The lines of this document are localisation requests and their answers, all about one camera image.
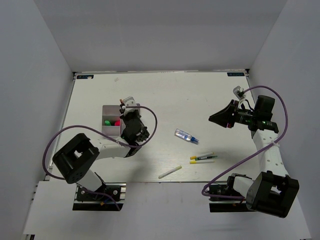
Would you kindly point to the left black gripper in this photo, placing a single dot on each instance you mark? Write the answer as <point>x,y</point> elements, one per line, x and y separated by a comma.
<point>125,116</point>

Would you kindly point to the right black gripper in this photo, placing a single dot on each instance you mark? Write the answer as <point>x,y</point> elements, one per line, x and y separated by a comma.
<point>225,116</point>

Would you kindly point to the green black highlighter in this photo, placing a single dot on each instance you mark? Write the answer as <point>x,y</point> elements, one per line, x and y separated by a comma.
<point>107,123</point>

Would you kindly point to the clear blue spray bottle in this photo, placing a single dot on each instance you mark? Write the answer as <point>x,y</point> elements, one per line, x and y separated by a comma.
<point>185,136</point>

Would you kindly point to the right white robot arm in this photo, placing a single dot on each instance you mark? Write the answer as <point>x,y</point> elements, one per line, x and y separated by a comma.
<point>273,191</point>

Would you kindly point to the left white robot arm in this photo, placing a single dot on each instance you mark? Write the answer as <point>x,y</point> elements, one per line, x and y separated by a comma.
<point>75,158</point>

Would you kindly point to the right white organizer bin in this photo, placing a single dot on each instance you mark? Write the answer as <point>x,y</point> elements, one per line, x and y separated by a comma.
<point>129,133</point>

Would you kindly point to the white organizer bin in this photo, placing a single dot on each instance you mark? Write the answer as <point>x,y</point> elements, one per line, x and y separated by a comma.
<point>112,114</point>
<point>129,133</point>

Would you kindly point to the left white organizer bin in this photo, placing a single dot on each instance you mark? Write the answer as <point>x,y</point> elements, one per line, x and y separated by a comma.
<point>112,114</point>

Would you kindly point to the upper yellow tip marker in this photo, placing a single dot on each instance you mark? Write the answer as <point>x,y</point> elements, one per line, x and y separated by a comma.
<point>201,155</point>

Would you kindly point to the lower yellow tip marker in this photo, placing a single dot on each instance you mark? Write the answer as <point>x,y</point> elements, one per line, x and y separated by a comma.
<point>193,162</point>

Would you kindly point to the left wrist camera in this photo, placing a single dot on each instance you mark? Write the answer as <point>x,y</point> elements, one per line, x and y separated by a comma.
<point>129,105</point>

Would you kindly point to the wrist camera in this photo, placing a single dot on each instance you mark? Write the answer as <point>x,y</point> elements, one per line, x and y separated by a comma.
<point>239,92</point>
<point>129,105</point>

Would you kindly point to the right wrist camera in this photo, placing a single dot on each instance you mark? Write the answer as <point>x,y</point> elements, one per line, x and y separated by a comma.
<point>239,92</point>

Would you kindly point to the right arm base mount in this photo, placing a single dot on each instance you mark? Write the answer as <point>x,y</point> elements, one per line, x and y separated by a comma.
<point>229,196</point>

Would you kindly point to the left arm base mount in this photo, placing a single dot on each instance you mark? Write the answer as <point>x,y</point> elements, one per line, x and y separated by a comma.
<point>108,198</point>

